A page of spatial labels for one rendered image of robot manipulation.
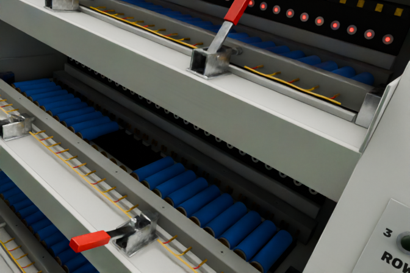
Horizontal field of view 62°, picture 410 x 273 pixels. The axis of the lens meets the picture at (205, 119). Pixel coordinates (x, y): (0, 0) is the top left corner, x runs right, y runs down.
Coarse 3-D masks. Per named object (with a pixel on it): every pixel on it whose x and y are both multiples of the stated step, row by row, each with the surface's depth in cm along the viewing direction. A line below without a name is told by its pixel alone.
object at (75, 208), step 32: (0, 64) 61; (32, 64) 65; (0, 160) 48; (32, 160) 44; (224, 160) 47; (32, 192) 43; (64, 192) 40; (96, 192) 41; (288, 192) 42; (64, 224) 39; (96, 224) 36; (96, 256) 36; (160, 256) 34; (288, 256) 37
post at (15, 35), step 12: (0, 24) 58; (0, 36) 59; (12, 36) 61; (24, 36) 62; (0, 48) 60; (12, 48) 62; (24, 48) 63; (36, 48) 65; (48, 48) 67; (60, 60) 70
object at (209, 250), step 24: (0, 96) 57; (24, 96) 55; (48, 120) 50; (72, 144) 45; (72, 168) 43; (96, 168) 43; (120, 168) 42; (120, 192) 40; (144, 192) 39; (168, 216) 36; (168, 240) 35; (192, 240) 34; (216, 240) 34; (216, 264) 33; (240, 264) 32
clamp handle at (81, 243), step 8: (136, 224) 34; (96, 232) 31; (104, 232) 31; (112, 232) 32; (120, 232) 33; (128, 232) 33; (72, 240) 28; (80, 240) 29; (88, 240) 29; (96, 240) 30; (104, 240) 30; (72, 248) 28; (80, 248) 28; (88, 248) 29
